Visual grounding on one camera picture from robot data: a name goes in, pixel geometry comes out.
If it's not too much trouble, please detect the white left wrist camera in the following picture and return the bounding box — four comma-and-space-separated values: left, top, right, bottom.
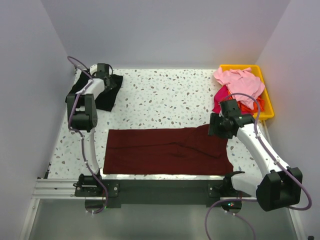
89, 64, 98, 77

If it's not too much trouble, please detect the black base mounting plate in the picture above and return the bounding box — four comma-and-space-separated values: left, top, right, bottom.
73, 176, 248, 210

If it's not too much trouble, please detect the black t shirt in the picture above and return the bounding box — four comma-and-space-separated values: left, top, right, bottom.
65, 72, 123, 117

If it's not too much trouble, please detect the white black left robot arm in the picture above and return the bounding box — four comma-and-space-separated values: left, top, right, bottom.
66, 63, 113, 178

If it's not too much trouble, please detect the orange t shirt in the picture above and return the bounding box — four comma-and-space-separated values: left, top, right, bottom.
228, 89, 265, 113

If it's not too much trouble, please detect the dark red t shirt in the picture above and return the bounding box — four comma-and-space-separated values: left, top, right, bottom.
103, 124, 234, 176

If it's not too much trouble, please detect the aluminium frame rail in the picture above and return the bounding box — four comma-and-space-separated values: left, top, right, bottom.
31, 159, 81, 201

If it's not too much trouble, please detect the yellow plastic bin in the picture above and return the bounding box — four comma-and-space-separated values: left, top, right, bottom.
220, 64, 275, 121

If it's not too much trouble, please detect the pink t shirt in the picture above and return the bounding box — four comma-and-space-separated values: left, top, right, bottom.
213, 67, 265, 100

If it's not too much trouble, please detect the magenta t shirt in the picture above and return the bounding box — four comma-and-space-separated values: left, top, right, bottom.
212, 85, 232, 114

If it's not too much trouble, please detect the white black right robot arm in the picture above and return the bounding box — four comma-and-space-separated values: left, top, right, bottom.
208, 99, 303, 212

